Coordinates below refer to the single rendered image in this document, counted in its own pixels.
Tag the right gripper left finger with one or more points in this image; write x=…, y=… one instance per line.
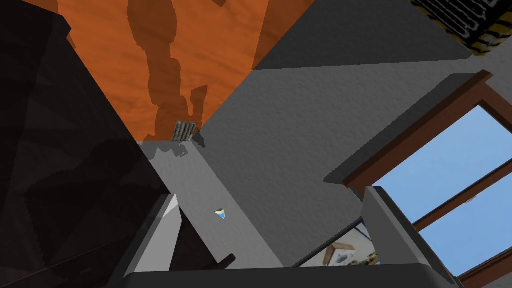
x=160, y=240

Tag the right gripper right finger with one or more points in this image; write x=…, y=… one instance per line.
x=394, y=236

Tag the brown framed window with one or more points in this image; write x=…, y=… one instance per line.
x=452, y=180

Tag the dark cupboard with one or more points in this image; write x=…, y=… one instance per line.
x=68, y=160

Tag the black and yellow striped rug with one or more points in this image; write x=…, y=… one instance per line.
x=466, y=22

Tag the framed wall picture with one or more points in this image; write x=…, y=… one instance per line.
x=344, y=250

